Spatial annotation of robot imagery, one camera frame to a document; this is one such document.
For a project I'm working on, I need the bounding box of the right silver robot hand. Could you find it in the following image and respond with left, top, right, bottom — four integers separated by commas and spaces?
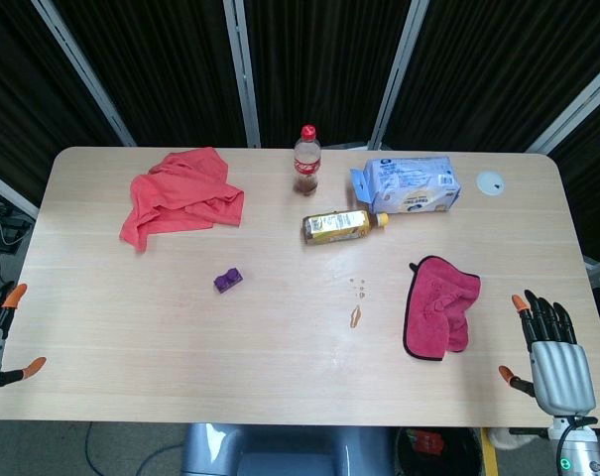
498, 289, 599, 429

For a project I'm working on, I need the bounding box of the pink towel with black trim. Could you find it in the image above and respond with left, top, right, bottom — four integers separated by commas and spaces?
402, 255, 483, 364

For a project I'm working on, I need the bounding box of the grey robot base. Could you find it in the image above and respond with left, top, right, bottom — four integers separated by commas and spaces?
180, 422, 396, 476

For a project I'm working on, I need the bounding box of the coral red crumpled cloth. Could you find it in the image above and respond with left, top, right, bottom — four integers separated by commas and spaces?
119, 146, 245, 253

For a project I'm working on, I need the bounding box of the black power strip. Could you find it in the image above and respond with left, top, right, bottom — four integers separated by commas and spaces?
0, 192, 33, 257

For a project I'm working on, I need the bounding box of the black waste bin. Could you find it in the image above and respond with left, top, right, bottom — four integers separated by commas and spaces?
394, 425, 485, 476

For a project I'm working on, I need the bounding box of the light blue snack bag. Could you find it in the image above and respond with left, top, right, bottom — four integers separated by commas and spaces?
349, 156, 463, 216

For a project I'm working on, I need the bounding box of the purple toy brick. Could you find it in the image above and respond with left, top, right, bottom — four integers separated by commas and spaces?
212, 267, 245, 295

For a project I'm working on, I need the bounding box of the yellow tea bottle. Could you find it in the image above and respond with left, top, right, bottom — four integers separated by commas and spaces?
301, 209, 391, 246

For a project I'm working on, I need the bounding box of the cola bottle with red cap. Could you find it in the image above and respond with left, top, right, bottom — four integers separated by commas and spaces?
293, 124, 323, 197

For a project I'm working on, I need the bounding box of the white round cable grommet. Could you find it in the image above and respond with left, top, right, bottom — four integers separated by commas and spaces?
475, 170, 506, 196

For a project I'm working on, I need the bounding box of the grey partition post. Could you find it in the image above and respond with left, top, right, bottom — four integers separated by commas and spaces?
223, 0, 262, 149
367, 0, 428, 151
30, 0, 138, 148
525, 61, 600, 155

